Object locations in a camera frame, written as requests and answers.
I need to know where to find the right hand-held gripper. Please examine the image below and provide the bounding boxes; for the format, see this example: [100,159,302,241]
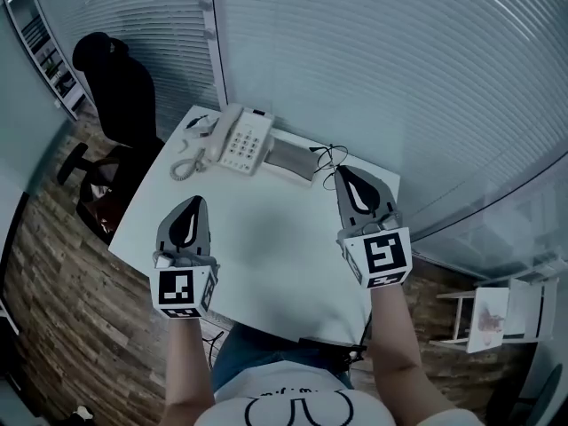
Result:
[333,165,414,290]

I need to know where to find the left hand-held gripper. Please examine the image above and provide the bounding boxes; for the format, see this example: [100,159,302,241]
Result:
[150,195,222,322]

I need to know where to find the thin black wire-rim eyeglasses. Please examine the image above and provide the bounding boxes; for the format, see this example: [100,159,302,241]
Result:
[309,143,350,191]

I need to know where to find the white box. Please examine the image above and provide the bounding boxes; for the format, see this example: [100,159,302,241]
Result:
[263,134,319,189]

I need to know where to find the person's right forearm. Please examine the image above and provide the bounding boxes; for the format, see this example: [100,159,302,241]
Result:
[367,280,485,426]

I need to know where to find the person's left forearm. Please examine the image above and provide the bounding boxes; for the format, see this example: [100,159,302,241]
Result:
[162,315,217,426]

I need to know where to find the white desk telephone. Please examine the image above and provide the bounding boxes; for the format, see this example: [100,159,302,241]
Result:
[170,102,274,182]

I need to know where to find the small black and white object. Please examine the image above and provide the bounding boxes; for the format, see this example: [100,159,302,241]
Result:
[183,113,219,138]

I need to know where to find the black office chair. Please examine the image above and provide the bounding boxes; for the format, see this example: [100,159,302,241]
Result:
[56,30,166,247]

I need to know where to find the person's blue jeans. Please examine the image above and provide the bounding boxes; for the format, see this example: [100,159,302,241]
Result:
[210,320,357,393]

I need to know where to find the black waist-worn device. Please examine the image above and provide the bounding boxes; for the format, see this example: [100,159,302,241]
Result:
[298,335,369,367]

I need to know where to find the small white side table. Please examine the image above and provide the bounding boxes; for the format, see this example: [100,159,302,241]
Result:
[466,285,510,355]

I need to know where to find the white folding rack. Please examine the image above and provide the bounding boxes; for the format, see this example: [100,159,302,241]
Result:
[437,255,561,350]

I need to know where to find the person's white printed t-shirt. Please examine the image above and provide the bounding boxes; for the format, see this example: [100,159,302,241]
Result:
[193,360,400,426]

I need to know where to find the white shelf rack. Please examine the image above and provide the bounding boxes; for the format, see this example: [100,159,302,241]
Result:
[19,12,88,122]

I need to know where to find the dark round chair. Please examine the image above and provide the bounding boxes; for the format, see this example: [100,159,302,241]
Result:
[509,363,565,426]

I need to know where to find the black floor cable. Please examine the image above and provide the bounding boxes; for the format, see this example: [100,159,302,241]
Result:
[201,327,224,368]

